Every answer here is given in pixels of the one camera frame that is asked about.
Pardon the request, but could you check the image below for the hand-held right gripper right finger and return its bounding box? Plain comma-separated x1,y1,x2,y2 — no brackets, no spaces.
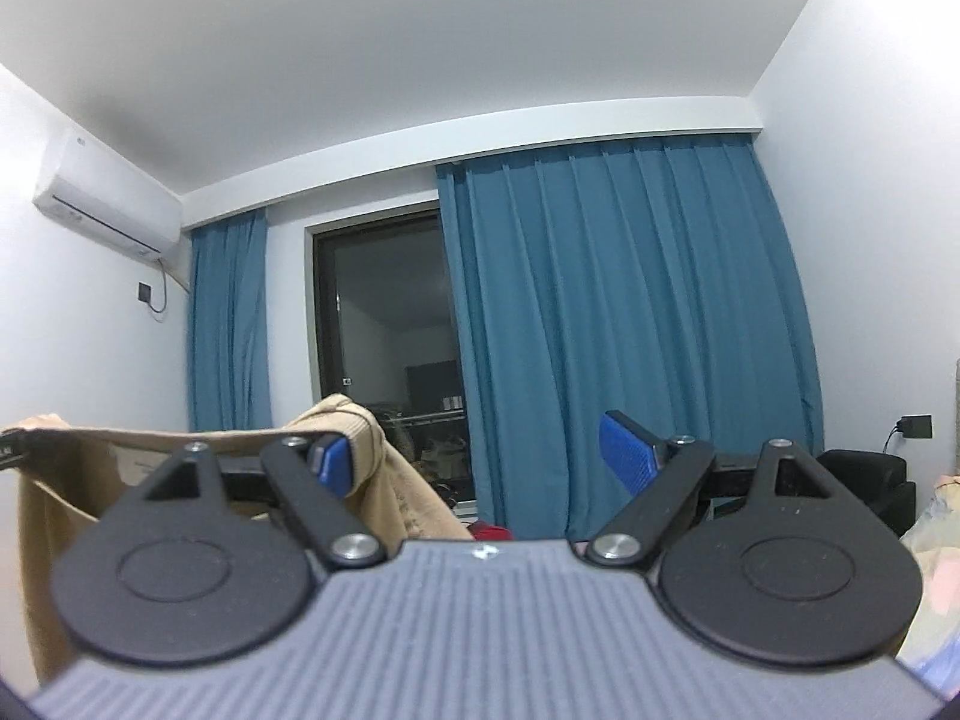
585,410,871,571

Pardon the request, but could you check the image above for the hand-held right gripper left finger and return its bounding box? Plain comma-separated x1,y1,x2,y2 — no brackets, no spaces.
101,431,387,571

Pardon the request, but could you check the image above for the tan printed t-shirt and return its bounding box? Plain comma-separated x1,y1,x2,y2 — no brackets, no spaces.
0,412,331,687

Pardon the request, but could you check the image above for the dark framed window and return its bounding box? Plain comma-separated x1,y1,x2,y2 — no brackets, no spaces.
304,208,477,511

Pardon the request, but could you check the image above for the wide blue curtain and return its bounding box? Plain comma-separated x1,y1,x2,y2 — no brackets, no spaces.
435,136,826,541

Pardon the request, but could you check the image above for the narrow blue curtain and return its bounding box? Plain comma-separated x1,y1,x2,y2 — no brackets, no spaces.
186,208,272,436

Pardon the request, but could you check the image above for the black armchair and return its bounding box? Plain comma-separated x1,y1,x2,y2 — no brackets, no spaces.
816,448,917,538

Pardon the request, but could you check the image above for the white air conditioner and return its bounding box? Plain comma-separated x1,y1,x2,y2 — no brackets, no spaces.
32,127,183,262

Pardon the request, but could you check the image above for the pastel bed sheet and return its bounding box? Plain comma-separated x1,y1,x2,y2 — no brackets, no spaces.
896,472,960,700

